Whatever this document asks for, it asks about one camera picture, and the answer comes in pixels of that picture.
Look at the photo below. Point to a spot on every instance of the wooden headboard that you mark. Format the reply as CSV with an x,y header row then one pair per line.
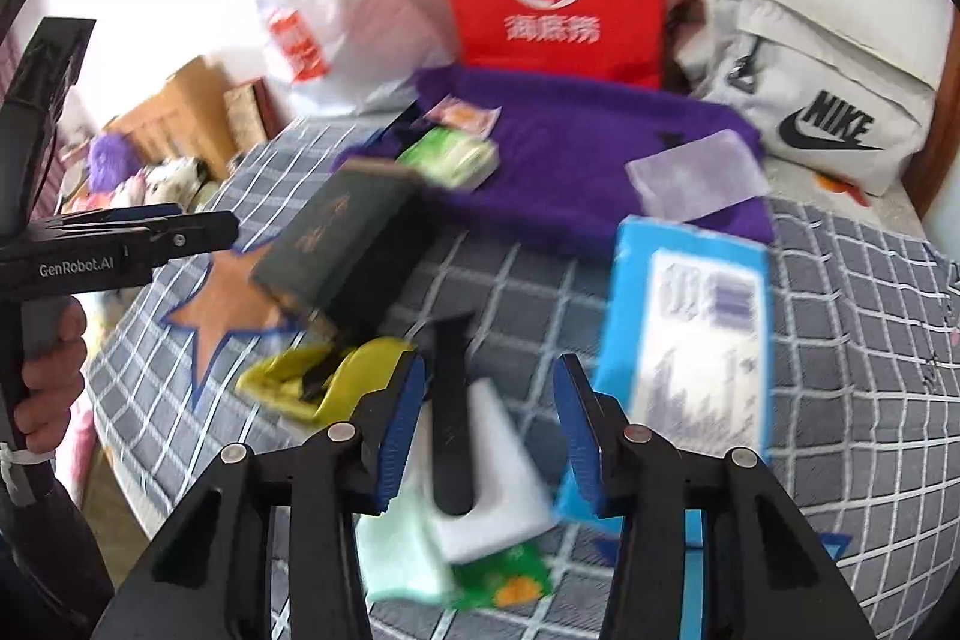
x,y
187,115

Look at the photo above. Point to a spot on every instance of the yellow plastic case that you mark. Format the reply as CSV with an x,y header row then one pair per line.
x,y
360,370

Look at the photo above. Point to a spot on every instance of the purple cloth pouch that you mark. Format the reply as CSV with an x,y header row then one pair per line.
x,y
562,160

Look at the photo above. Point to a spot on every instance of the green wet wipe packet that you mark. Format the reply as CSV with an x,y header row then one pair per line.
x,y
502,580

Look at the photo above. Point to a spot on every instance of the grey waist bag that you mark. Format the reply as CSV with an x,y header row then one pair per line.
x,y
787,55

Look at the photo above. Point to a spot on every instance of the wooden door frame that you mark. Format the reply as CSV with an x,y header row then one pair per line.
x,y
941,145

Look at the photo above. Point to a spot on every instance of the patterned book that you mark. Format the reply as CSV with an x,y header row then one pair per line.
x,y
251,108

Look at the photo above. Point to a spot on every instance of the dark green box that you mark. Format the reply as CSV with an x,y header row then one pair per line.
x,y
337,242

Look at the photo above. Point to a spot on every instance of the green tissue pack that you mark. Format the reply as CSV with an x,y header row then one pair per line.
x,y
446,156

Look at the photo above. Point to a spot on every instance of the blue tissue pack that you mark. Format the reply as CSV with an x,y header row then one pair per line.
x,y
637,280

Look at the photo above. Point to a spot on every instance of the person's left hand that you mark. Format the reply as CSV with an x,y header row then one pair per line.
x,y
56,385

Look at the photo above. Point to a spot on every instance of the clear plastic bag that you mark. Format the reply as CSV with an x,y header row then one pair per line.
x,y
697,175

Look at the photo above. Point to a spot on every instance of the purple plush toy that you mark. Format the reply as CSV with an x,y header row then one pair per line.
x,y
112,160

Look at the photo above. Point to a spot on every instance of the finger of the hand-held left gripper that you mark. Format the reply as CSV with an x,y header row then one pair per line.
x,y
112,216
195,231

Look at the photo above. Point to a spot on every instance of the grey plaid blanket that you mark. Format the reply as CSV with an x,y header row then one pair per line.
x,y
847,347

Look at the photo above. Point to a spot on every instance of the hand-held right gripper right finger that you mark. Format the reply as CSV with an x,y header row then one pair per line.
x,y
581,437

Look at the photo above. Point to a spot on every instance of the small orange white packet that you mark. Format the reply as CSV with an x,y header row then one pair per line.
x,y
469,117

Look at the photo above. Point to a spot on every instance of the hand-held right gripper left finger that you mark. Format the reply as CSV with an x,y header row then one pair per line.
x,y
397,430

